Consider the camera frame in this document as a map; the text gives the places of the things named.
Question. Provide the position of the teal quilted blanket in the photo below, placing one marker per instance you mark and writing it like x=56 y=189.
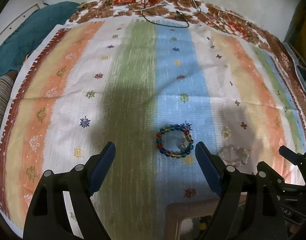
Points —
x=30 y=37

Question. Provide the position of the grey striped pillow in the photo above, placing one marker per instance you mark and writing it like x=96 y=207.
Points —
x=1 y=100

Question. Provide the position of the grey plastic crate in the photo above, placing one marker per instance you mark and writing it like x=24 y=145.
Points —
x=299 y=65

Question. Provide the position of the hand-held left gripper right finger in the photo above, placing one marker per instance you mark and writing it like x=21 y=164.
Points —
x=209 y=170

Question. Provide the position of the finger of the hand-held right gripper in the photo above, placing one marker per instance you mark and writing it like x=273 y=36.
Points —
x=304 y=163
x=277 y=180

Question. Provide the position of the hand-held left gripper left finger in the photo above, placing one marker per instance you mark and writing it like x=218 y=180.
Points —
x=103 y=170

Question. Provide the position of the yellow cloth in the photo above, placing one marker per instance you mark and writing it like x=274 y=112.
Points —
x=304 y=22

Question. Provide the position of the striped colourful mat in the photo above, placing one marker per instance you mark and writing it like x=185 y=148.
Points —
x=133 y=80

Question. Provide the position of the small pale pendant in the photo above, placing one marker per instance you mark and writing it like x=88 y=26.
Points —
x=225 y=133

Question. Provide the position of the white headboard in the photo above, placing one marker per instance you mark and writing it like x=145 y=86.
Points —
x=25 y=12

